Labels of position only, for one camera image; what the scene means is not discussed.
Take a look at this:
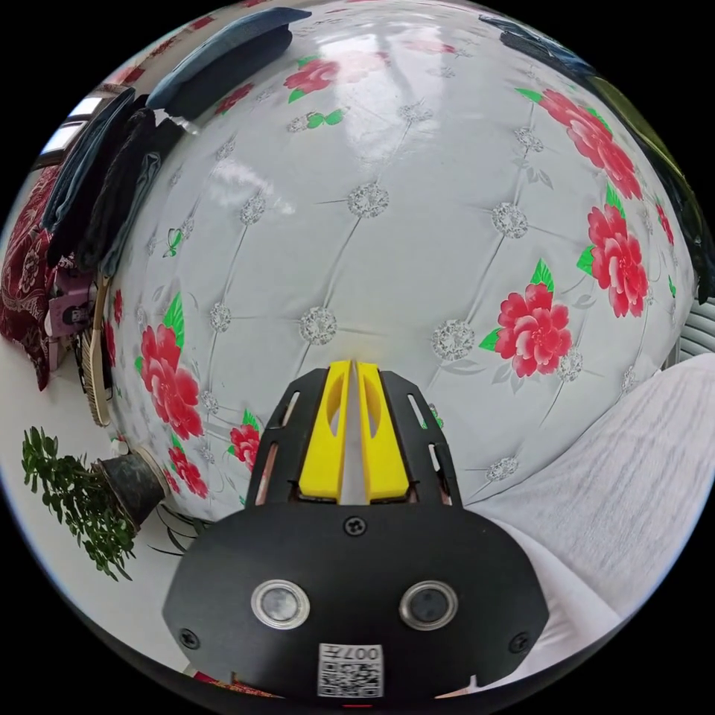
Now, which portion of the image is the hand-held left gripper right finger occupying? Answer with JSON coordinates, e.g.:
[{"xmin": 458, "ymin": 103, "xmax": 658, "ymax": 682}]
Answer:
[{"xmin": 357, "ymin": 361, "xmax": 411, "ymax": 501}]

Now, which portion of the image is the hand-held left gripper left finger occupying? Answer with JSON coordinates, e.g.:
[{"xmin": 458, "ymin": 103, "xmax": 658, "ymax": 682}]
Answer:
[{"xmin": 298, "ymin": 360, "xmax": 352, "ymax": 500}]

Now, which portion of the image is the potted green plant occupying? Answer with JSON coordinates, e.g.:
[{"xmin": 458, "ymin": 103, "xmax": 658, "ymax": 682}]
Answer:
[{"xmin": 21, "ymin": 425, "xmax": 171, "ymax": 582}]

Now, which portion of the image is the bed with floral sheet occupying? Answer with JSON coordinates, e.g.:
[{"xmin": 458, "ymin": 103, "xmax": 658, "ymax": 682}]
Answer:
[{"xmin": 103, "ymin": 5, "xmax": 699, "ymax": 532}]

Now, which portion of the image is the person's body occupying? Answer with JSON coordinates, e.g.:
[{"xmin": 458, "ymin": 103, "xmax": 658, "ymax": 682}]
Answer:
[{"xmin": 463, "ymin": 352, "xmax": 715, "ymax": 699}]

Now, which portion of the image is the round woven basket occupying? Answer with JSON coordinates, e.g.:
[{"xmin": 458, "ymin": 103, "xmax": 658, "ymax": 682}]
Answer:
[{"xmin": 83, "ymin": 276, "xmax": 115, "ymax": 428}]

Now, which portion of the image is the purple carton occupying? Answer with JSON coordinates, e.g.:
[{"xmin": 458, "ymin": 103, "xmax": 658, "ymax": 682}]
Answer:
[{"xmin": 47, "ymin": 254, "xmax": 96, "ymax": 369}]

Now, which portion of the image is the pile of clothes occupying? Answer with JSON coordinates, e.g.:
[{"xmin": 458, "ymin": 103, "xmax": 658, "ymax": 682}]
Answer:
[
  {"xmin": 42, "ymin": 86, "xmax": 188, "ymax": 278},
  {"xmin": 479, "ymin": 13, "xmax": 596, "ymax": 77},
  {"xmin": 146, "ymin": 6, "xmax": 313, "ymax": 123}
]

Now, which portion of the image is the red patterned blanket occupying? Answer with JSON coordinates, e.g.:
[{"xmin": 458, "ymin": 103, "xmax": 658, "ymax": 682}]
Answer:
[{"xmin": 0, "ymin": 165, "xmax": 63, "ymax": 392}]

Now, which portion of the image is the window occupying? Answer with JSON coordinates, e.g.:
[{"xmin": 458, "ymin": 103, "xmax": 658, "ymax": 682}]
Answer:
[{"xmin": 53, "ymin": 92, "xmax": 110, "ymax": 155}]

